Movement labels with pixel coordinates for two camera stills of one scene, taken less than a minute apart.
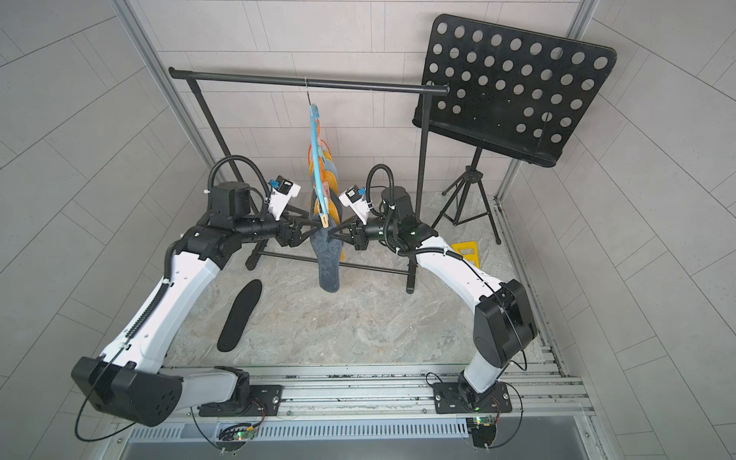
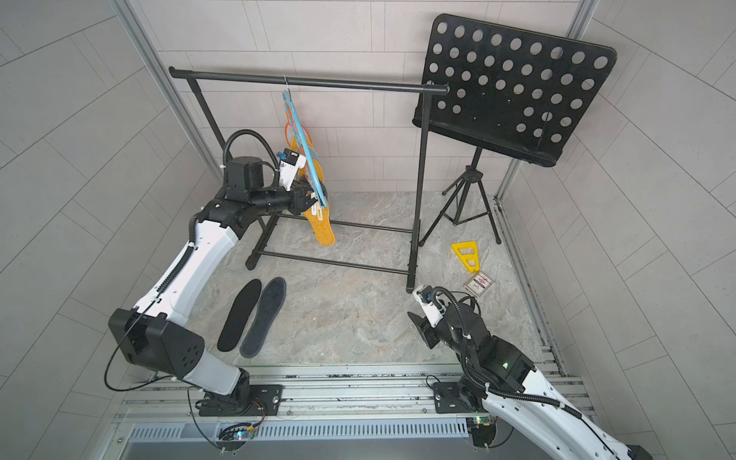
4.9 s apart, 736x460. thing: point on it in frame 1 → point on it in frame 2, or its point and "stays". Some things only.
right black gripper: x=364 y=233 → x=425 y=330
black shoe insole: x=243 y=304 stays
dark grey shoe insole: x=327 y=250 → x=270 y=301
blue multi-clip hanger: x=319 y=181 → x=287 y=96
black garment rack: x=191 y=76 stays
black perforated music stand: x=512 y=91 stays
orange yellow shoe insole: x=331 y=179 → x=320 y=220
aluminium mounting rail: x=408 y=393 stays
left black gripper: x=291 y=237 → x=296 y=198
